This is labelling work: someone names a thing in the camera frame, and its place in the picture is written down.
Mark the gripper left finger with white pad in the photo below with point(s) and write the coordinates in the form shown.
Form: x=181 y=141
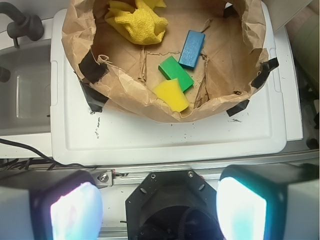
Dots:
x=49 y=205

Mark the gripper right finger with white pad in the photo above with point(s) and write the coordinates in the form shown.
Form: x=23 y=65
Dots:
x=273 y=201

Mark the green wooden block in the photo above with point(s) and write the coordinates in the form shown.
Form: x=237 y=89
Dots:
x=171 y=69

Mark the blue wooden block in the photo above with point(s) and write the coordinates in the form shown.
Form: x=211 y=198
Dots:
x=191 y=49

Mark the white plastic tray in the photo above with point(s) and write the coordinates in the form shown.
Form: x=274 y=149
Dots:
x=113 y=137

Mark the metal sink basin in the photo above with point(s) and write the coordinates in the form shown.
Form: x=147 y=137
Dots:
x=25 y=99

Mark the yellow sponge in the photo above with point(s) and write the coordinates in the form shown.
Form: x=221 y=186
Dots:
x=171 y=93

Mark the brown paper bag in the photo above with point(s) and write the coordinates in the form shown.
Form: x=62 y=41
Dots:
x=233 y=64

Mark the grey faucet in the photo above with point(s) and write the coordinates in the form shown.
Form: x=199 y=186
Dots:
x=22 y=25

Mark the yellow microfiber cloth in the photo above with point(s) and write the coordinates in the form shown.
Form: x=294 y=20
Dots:
x=139 y=25

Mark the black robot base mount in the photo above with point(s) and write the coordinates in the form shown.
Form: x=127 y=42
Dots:
x=173 y=205

